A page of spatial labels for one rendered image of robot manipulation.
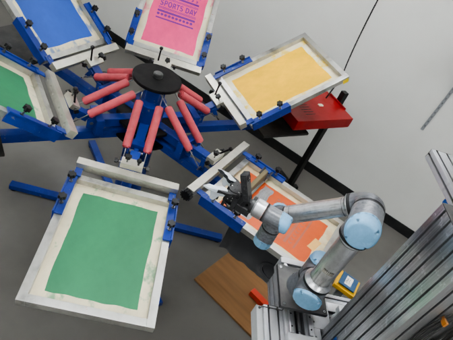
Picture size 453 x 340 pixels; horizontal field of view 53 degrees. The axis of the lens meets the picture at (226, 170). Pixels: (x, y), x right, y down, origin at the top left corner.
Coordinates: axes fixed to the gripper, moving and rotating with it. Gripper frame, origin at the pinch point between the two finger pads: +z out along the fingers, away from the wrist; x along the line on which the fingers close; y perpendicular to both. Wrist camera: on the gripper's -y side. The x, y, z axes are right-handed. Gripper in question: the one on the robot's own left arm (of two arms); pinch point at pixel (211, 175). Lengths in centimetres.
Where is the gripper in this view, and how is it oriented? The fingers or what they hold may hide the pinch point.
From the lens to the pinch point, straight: 172.9
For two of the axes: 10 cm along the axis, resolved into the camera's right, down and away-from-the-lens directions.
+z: -8.6, -5.0, 1.2
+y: -3.8, 7.7, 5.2
